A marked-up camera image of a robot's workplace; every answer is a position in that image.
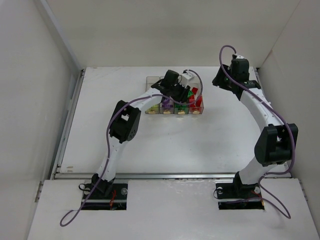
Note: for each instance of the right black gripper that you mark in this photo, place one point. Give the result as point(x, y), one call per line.
point(219, 78)

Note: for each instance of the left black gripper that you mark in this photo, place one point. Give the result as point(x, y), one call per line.
point(183, 92)

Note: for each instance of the red square lego brick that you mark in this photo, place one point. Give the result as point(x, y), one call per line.
point(194, 90)

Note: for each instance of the red round lego stack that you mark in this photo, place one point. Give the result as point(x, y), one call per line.
point(196, 102)

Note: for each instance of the purple lime lego cluster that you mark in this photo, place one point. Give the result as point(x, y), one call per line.
point(165, 102)

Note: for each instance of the green purple lego plate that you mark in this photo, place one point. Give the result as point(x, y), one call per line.
point(190, 96)

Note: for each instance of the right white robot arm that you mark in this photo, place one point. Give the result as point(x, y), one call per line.
point(276, 141)

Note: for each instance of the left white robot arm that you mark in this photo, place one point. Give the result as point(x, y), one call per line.
point(124, 123)

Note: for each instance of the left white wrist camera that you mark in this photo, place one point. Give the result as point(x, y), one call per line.
point(185, 78)

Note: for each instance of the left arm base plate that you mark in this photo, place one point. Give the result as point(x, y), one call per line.
point(116, 200)

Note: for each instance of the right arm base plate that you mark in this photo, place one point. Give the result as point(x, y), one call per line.
point(232, 197)

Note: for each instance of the aluminium rail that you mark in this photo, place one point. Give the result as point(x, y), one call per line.
point(141, 176)

